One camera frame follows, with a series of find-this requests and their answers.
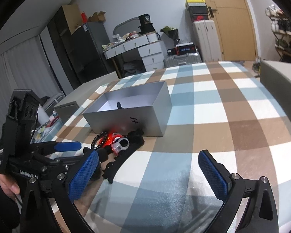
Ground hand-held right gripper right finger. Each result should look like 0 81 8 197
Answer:
198 150 279 233

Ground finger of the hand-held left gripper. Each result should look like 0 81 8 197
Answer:
30 141 82 156
39 153 86 175

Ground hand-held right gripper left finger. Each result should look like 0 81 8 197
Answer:
21 150 99 233

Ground black bead bracelet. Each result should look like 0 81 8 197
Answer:
90 131 109 150

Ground clear plastic ring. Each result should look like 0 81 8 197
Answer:
111 137 129 156

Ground red plastic trinket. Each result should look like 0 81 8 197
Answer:
104 132 123 149

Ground grey cardboard box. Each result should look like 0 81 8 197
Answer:
82 81 172 137

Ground person's left forearm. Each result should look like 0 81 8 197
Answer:
0 188 22 233

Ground person's left hand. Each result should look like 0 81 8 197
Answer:
0 172 21 201

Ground pile of bedside clutter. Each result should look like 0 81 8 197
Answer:
33 112 62 142

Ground white cylindrical container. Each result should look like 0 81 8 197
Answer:
37 105 50 127

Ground grey curtains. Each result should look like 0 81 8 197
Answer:
0 33 66 151

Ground dark grey refrigerator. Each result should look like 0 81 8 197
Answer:
71 22 117 84

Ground black tall cabinet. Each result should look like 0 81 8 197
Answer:
47 6 81 93

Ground grey clothes pile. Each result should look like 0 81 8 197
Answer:
123 62 146 78

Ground grey upholstered headboard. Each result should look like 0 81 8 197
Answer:
260 60 291 127

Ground pile of small floor things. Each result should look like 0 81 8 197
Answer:
252 58 261 78

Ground silver suitcase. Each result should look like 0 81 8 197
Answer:
163 52 203 68

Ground pile of desk clutter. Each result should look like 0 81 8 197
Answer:
102 30 148 51

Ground white desk with drawers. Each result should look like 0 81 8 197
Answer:
104 33 166 78

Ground black and red power station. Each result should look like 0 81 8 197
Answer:
167 42 197 56

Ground large cardboard box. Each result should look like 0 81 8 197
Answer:
62 3 84 35

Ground open small cardboard box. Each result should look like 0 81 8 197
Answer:
88 11 107 23

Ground grey arched mirror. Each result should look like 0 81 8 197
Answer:
113 17 141 38

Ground white suitcase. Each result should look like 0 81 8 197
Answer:
192 19 225 62

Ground black round tin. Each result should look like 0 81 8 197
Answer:
138 15 157 33

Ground wooden door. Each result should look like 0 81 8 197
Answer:
191 0 257 62

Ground black wrapped flower bouquet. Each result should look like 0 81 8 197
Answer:
160 25 180 45

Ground shoe rack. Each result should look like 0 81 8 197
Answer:
265 3 291 65

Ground black shoe box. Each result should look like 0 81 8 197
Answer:
186 6 208 22

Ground yellow shoe box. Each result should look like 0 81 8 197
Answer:
185 0 206 9

